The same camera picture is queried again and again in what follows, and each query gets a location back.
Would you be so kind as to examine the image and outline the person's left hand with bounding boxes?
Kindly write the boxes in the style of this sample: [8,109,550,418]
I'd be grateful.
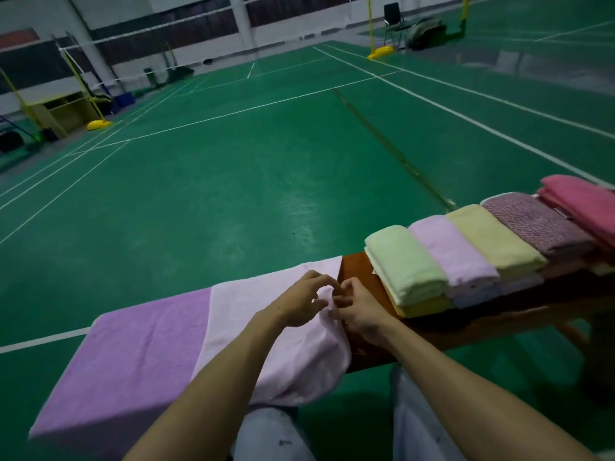
[262,270,343,329]

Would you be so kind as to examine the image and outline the person's right hand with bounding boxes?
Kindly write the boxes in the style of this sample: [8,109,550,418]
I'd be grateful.
[331,277,402,349]

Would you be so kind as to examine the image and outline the pale pink towel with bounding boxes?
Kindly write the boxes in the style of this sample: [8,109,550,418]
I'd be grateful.
[191,255,352,408]

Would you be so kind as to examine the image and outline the person's left forearm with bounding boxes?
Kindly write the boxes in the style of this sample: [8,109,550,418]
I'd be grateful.
[122,308,289,461]

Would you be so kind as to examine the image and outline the person's right forearm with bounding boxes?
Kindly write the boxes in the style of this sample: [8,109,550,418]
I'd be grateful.
[369,323,602,461]

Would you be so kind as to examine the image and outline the light green folded towel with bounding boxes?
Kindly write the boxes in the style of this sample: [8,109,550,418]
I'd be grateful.
[364,225,450,307]

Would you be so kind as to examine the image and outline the lilac folded towel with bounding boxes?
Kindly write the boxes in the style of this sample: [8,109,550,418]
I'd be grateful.
[408,214,501,298]

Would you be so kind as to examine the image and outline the brown wooden bench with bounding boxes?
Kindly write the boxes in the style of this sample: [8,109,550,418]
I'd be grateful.
[336,245,615,376]

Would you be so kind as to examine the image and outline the person's light grey trousers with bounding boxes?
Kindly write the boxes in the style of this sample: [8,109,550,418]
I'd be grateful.
[231,365,468,461]

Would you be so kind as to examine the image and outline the pale yellow folded towel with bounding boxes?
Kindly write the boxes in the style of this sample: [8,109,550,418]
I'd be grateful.
[445,204,549,280]

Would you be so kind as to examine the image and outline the mauve patterned folded towel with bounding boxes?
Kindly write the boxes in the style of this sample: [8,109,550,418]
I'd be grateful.
[480,191,597,258]

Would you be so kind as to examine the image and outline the purple towel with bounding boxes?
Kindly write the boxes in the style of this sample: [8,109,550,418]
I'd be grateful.
[28,287,213,442]

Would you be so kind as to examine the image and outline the bright pink folded towel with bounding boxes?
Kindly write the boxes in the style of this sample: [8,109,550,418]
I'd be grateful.
[537,174,615,251]

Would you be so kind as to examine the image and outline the grey sports bag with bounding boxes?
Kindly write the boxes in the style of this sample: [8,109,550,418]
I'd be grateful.
[406,17,448,49]

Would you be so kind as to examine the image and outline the black chair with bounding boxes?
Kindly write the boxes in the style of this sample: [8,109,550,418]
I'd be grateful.
[383,2,412,46]

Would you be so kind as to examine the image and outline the badminton net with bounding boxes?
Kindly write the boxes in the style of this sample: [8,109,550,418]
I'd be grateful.
[60,0,370,87]

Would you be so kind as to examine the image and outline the wooden cabinet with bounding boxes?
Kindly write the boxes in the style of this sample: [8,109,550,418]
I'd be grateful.
[28,92,101,139]

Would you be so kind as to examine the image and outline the yellow net post with base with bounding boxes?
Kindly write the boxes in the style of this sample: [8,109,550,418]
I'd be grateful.
[59,47,114,132]
[366,0,396,61]

